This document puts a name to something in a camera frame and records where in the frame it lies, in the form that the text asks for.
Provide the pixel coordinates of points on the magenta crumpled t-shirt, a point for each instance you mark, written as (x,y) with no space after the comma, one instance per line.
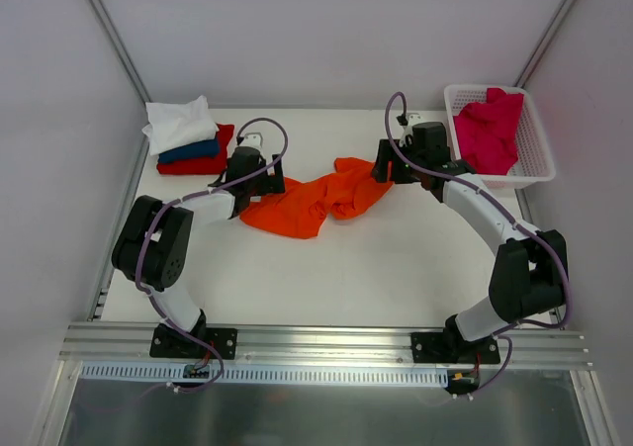
(486,132)

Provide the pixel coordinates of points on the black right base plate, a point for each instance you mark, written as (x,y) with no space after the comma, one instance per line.
(441,348)

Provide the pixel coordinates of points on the white plastic basket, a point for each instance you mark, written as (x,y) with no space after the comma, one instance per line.
(535,162)

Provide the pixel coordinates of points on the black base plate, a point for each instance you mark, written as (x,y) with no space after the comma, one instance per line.
(441,348)
(222,342)

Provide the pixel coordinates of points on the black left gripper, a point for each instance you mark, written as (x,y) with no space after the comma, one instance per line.
(272,178)

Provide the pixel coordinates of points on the white slotted cable duct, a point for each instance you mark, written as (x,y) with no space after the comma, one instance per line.
(266,374)

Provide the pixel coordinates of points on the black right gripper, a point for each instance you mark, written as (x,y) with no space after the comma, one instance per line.
(384,161)

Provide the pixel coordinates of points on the aluminium mounting rail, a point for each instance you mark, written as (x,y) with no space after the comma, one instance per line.
(529,349)

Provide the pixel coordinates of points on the orange t-shirt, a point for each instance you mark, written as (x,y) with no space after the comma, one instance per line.
(344,194)

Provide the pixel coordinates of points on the red folded t-shirt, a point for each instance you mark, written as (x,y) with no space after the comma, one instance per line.
(203,165)

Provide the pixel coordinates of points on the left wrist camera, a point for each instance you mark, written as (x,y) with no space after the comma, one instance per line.
(251,140)

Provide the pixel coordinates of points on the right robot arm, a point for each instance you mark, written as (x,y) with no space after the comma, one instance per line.
(530,270)

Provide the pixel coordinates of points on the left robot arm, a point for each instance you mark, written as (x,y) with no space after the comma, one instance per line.
(152,247)

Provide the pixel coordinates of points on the white folded t-shirt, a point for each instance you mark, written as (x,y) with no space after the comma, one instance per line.
(174,125)

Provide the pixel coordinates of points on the blue folded t-shirt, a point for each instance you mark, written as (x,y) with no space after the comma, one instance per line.
(203,148)

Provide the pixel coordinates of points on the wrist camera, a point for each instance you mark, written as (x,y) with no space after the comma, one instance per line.
(409,119)
(251,140)

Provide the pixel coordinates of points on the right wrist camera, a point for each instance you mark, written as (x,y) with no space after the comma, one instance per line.
(409,119)

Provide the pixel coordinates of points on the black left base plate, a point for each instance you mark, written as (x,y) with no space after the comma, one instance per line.
(222,342)

